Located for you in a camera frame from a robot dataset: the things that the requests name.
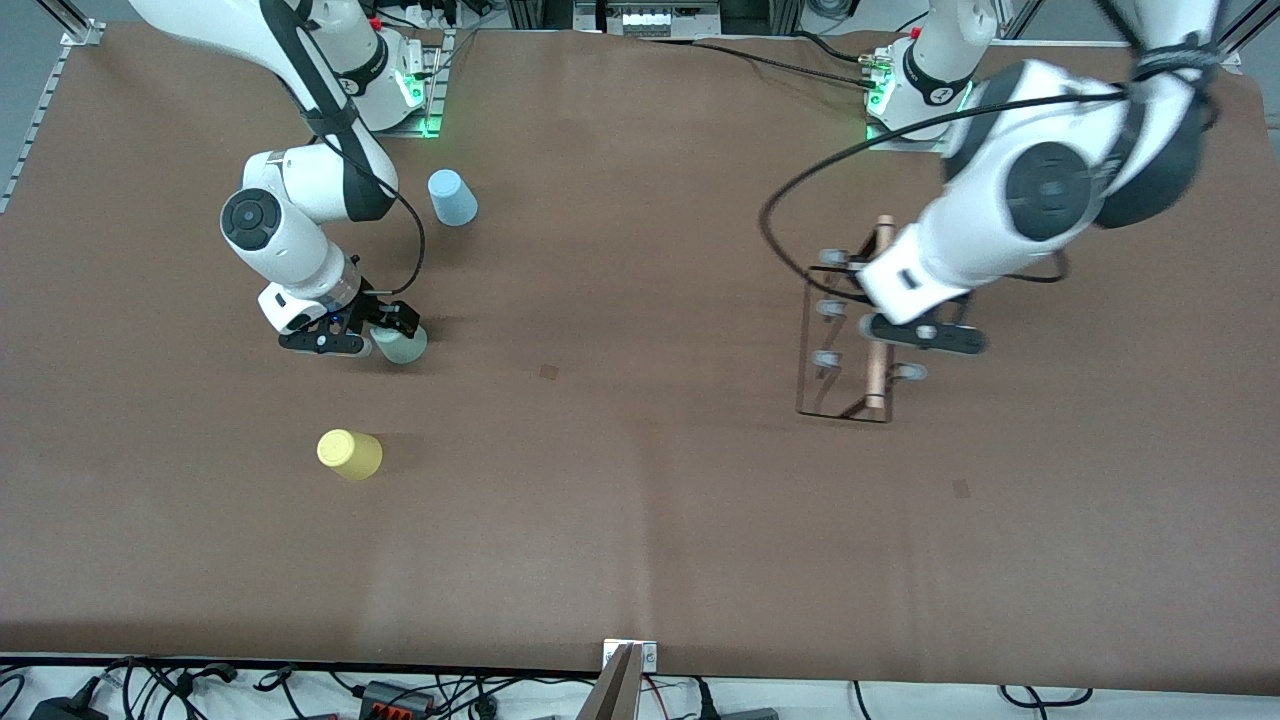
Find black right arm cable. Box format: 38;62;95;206
262;0;428;299

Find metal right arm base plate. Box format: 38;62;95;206
378;28;448;139

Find aluminium frame profile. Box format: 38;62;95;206
1215;0;1280;69
40;0;106;47

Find grey power strip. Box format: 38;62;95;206
575;0;721;41

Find perforated aluminium edge rail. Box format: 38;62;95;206
0;40;79;216

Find thin black base cable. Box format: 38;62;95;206
690;38;879;93

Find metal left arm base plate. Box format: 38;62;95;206
866;118;951;154

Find light blue plastic cup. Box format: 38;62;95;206
427;169;479;228

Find black cable loop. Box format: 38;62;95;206
998;684;1094;708

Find thick black base cable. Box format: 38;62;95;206
795;32;881;69

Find tangled black cables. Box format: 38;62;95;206
0;655;601;720

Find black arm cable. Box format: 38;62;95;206
758;88;1141;301
262;0;428;299

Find black power adapter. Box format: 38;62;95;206
30;695;109;720

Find black wire cup holder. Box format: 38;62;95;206
796;214;928;425

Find black orange connector block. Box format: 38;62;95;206
360;680;437;717

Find yellow plastic cup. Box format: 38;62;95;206
316;429;384;482

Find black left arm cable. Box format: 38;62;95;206
758;88;1141;301

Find grey camera stand post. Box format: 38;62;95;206
575;645;642;720

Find brown table mat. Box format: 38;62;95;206
0;22;1267;693

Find pale green plastic cup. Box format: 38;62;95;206
372;325;429;365

